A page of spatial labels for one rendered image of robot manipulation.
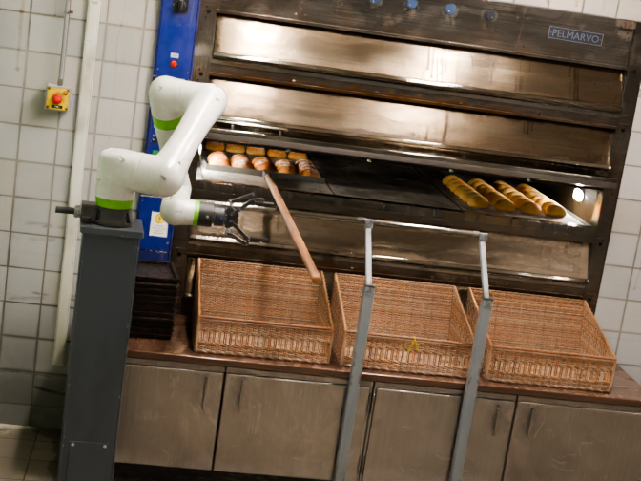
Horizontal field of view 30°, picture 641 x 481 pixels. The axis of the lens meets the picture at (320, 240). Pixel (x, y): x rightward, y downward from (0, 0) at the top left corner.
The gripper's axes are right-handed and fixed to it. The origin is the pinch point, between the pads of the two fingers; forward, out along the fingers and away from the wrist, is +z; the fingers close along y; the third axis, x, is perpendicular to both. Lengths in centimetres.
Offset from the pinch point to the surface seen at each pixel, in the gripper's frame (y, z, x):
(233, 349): 58, -4, -21
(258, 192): 1, 3, -70
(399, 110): -42, 58, -71
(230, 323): 47, -7, -21
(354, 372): 58, 44, -10
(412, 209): 0, 71, -69
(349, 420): 78, 45, -10
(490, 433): 80, 106, -15
